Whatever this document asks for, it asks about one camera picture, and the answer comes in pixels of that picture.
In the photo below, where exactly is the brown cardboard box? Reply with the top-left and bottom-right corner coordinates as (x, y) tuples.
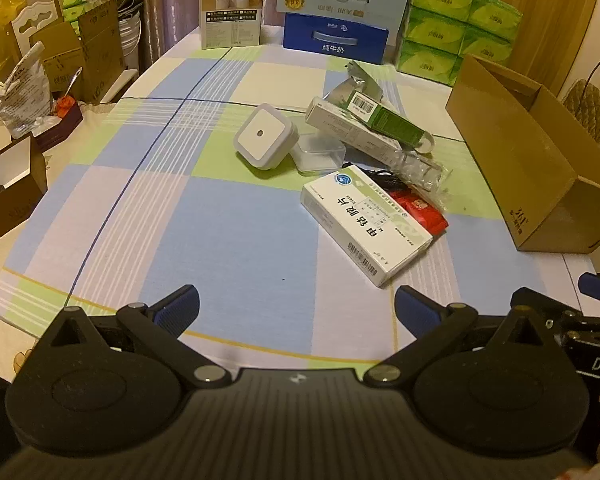
(445, 53), (600, 254)

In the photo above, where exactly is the clear plastic box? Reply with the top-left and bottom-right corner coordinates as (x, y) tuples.
(290, 133), (347, 175)

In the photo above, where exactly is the dark blue milk carton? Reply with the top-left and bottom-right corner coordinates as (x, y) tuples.
(282, 12), (398, 66)

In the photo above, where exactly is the white grey long box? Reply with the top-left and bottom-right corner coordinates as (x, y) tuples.
(306, 96), (403, 163)

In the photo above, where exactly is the black cable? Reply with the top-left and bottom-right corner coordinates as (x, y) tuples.
(342, 162), (406, 193)

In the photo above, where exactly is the red packet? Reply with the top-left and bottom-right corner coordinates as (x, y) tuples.
(387, 187), (449, 235)

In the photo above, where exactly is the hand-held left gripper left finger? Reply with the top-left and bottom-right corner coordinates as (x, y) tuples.
(39, 284), (231, 390)

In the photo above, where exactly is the white medicine box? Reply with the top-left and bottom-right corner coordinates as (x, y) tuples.
(300, 164), (433, 288)

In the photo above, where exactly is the white square night light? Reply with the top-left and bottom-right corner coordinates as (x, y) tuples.
(233, 104), (298, 170)

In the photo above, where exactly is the tall brown cardboard carton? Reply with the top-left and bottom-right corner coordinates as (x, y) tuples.
(77, 0), (128, 96)

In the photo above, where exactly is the white carved chair back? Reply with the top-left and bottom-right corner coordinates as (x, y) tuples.
(11, 0), (63, 51)

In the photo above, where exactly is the open brown gift box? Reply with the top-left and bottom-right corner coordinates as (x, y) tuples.
(0, 135), (48, 251)

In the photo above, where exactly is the shiny metal container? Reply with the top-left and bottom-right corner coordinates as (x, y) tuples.
(116, 15), (142, 57)

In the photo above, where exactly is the white product box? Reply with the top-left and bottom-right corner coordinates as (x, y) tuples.
(199, 0), (266, 50)

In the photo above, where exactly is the stack of green tissue packs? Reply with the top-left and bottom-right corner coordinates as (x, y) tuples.
(394, 0), (523, 86)

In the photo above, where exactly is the quilted beige chair cover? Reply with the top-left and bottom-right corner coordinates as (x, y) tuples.
(562, 79), (600, 133)

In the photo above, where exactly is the small brown cardboard carton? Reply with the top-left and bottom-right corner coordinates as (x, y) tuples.
(30, 22), (86, 93)

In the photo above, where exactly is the green narrow box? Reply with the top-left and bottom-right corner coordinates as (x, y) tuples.
(347, 89), (421, 148)

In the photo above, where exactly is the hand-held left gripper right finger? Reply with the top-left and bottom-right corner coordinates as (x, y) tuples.
(365, 285), (561, 390)

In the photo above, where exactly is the silver foil bag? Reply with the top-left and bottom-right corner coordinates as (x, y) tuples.
(330, 60), (386, 106)

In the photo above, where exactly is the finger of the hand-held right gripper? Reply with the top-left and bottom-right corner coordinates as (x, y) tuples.
(578, 271), (600, 307)
(511, 287), (581, 331)

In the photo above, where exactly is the crumpled silver printed bag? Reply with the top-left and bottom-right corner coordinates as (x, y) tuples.
(0, 42), (61, 138)

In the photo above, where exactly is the wooden door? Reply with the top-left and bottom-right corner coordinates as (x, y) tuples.
(475, 0), (600, 101)

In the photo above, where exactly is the maroon box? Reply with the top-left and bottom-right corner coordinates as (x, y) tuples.
(32, 102), (84, 151)

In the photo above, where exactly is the grey charger cable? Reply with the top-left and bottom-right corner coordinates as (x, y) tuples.
(582, 57), (600, 92)

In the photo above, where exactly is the plaid tablecloth desktop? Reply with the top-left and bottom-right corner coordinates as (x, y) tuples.
(0, 40), (600, 376)

